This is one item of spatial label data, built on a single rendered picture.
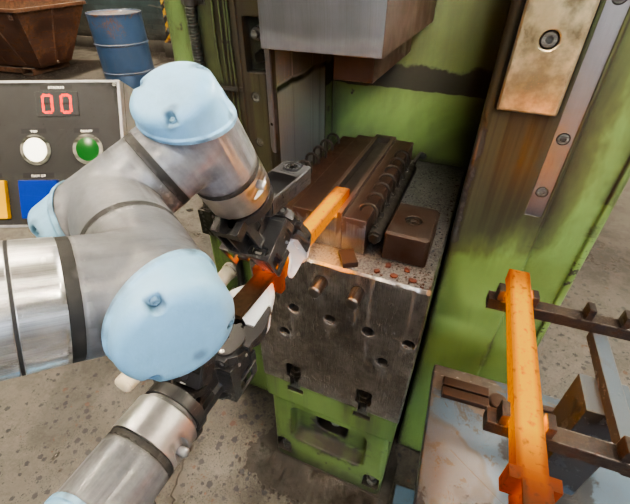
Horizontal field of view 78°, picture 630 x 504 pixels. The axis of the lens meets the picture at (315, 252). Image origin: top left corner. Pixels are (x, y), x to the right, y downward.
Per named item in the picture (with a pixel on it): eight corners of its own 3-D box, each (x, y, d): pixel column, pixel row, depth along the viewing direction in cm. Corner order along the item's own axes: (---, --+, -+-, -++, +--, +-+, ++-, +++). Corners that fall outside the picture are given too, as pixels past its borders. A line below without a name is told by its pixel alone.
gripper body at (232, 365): (214, 349, 55) (155, 424, 46) (204, 306, 50) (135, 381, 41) (262, 367, 52) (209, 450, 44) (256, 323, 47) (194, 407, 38)
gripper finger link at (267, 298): (272, 307, 59) (237, 350, 53) (269, 277, 56) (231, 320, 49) (290, 313, 58) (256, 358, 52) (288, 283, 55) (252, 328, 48)
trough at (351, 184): (341, 218, 75) (342, 212, 74) (316, 213, 76) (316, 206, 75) (395, 141, 105) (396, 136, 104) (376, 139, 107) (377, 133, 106)
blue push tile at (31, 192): (59, 218, 76) (55, 179, 75) (21, 219, 76) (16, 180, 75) (65, 217, 78) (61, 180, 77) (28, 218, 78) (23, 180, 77)
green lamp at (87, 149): (94, 164, 75) (86, 143, 72) (76, 160, 76) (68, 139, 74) (106, 158, 77) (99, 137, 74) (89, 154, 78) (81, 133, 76)
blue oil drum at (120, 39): (141, 104, 452) (117, 15, 398) (99, 99, 466) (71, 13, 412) (170, 90, 496) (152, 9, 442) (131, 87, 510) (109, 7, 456)
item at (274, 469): (376, 574, 109) (376, 573, 109) (205, 486, 128) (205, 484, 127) (407, 445, 138) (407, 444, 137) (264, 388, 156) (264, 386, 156)
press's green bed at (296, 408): (378, 499, 125) (397, 423, 96) (275, 452, 136) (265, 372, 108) (414, 366, 165) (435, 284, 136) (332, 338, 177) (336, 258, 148)
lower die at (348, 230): (363, 254, 77) (366, 218, 72) (274, 231, 84) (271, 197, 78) (409, 169, 108) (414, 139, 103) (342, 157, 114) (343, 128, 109)
